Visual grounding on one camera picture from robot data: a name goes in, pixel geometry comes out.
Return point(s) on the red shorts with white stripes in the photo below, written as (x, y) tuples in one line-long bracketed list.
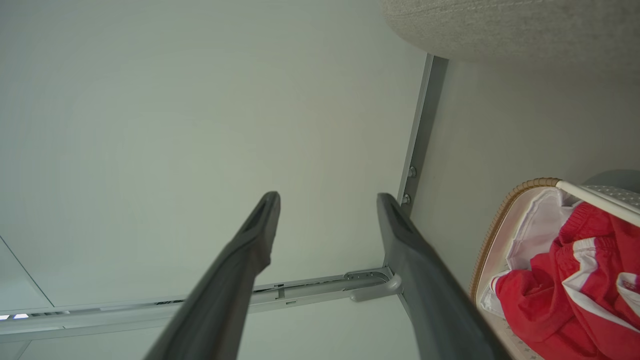
[(605, 260)]

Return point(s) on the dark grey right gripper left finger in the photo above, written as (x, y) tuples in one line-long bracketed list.
[(220, 300)]

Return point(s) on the white basket liner cloth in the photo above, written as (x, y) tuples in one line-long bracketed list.
[(535, 225)]

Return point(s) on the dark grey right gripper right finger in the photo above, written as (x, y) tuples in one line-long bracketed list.
[(430, 300)]

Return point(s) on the red jersey with number print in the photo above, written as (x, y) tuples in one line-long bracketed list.
[(530, 305)]

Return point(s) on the grey partition bottom rail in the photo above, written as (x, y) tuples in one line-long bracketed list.
[(425, 125)]

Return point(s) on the curved grey partition support foot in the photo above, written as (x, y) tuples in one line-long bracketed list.
[(381, 289)]

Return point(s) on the grey fabric sofa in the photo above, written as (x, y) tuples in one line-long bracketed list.
[(525, 25)]

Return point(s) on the wicker laundry basket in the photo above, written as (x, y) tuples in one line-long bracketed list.
[(492, 227)]

